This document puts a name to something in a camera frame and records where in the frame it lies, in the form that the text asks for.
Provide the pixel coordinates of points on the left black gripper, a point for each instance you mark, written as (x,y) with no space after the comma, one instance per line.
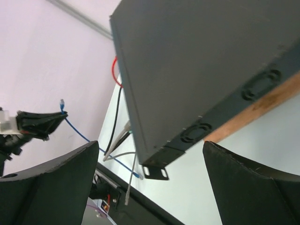
(39,125)

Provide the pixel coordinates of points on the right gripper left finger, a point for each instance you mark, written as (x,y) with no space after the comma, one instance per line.
(51,193)

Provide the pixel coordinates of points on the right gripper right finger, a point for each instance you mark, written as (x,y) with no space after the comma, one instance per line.
(250,193)

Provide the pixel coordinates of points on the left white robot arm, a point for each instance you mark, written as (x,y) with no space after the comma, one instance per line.
(16,131)

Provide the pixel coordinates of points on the wooden board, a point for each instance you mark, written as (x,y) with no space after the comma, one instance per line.
(274,98)

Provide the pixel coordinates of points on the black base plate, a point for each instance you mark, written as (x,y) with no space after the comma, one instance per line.
(109,194)

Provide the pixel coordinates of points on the left aluminium frame post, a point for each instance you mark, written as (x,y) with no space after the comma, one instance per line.
(80,16)

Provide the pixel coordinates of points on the black blue network switch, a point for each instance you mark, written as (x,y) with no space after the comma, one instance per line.
(189,66)

